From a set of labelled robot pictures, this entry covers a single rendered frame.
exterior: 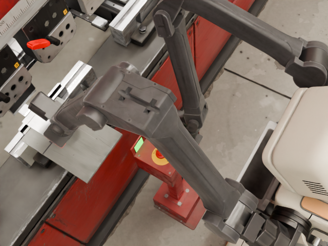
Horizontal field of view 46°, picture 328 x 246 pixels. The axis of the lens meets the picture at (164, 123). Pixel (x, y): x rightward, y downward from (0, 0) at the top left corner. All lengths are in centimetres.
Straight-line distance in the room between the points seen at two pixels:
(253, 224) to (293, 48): 42
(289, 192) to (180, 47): 46
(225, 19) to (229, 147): 135
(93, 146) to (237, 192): 55
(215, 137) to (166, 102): 170
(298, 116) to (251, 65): 169
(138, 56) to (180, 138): 90
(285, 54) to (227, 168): 129
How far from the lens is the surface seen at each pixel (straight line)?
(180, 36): 104
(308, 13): 282
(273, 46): 99
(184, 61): 108
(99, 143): 120
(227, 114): 232
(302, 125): 82
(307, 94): 88
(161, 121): 57
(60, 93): 133
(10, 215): 136
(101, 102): 59
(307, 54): 101
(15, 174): 140
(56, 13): 112
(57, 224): 151
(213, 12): 97
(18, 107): 121
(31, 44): 104
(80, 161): 119
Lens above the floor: 207
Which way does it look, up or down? 64 degrees down
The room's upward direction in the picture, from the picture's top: 11 degrees counter-clockwise
